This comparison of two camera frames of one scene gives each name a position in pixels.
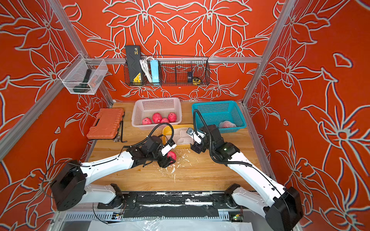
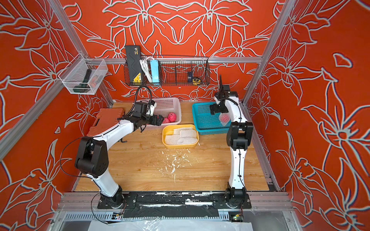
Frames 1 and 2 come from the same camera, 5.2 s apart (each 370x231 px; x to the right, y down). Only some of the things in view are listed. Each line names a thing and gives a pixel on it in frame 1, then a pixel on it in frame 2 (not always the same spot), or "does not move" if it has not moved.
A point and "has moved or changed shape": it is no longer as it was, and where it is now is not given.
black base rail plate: [170, 204] does not move
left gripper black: [166, 162] → [159, 121]
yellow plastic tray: [166, 130] does not move
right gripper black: [197, 147] → [217, 110]
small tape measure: [196, 81] does not move
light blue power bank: [155, 72] does not move
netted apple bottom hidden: [227, 124] has moved or changed shape
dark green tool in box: [84, 87] does not move
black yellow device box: [133, 54] does not move
